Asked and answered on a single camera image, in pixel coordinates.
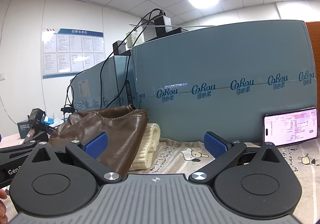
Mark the brown leather jacket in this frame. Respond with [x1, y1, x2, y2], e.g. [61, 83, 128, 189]
[49, 106, 149, 176]

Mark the person's hand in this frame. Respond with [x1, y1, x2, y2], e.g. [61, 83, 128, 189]
[0, 189, 8, 224]

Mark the small dark blue box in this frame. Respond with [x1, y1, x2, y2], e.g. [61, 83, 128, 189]
[17, 119, 33, 139]

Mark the pink-screen smartphone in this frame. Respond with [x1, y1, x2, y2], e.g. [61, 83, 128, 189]
[263, 107, 318, 147]

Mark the blue cardboard box left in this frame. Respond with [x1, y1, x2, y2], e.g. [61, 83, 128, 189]
[71, 56, 139, 112]

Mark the blue cardboard box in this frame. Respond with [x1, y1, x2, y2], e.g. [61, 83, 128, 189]
[71, 56, 139, 112]
[131, 20, 317, 142]

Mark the blue cardboard box right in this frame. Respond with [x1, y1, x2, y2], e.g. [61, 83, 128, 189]
[131, 20, 317, 142]

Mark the black handheld camera device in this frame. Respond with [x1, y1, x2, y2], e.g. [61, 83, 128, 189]
[25, 108, 54, 138]

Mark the wall notice board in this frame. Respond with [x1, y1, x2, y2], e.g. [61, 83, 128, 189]
[41, 28, 106, 78]

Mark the black cable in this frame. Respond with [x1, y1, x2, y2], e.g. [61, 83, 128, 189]
[60, 8, 166, 117]

